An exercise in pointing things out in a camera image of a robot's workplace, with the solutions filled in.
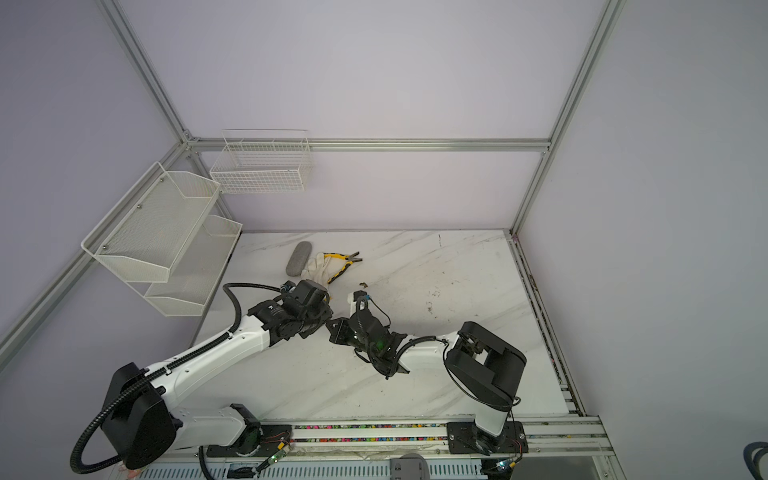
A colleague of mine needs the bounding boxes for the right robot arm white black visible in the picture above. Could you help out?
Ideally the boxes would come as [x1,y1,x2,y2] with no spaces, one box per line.
[326,293,529,458]

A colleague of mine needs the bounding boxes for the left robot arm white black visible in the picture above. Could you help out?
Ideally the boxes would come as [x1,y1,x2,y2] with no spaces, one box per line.
[70,280,333,473]

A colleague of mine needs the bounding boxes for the grey oval sharpening stone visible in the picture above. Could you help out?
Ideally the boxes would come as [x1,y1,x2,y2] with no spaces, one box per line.
[285,241,313,277]

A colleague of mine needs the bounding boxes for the white work glove yellow cuff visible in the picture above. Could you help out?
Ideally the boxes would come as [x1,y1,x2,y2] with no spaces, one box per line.
[300,252,332,284]

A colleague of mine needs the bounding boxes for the yellow black pliers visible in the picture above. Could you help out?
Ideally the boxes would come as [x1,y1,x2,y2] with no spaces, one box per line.
[323,252,363,285]

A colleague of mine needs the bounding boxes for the grey round object bottom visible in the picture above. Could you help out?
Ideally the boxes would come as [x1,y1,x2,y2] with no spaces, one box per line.
[389,453,431,480]

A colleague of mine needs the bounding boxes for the white two-tier mesh shelf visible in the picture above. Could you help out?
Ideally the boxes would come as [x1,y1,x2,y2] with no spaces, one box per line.
[81,162,242,317]

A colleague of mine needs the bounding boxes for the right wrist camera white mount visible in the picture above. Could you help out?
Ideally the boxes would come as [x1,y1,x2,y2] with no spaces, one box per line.
[348,290,371,315]

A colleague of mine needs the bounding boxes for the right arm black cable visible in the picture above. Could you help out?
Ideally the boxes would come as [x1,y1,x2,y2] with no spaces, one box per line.
[359,293,523,415]

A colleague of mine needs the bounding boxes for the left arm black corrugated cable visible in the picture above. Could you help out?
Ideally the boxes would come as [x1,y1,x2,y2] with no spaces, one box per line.
[69,281,289,480]

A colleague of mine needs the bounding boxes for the white wire basket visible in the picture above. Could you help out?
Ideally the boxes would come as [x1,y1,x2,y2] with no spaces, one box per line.
[210,129,314,194]

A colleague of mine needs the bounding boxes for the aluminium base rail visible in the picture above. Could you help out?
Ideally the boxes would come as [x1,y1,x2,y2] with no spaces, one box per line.
[108,417,625,479]

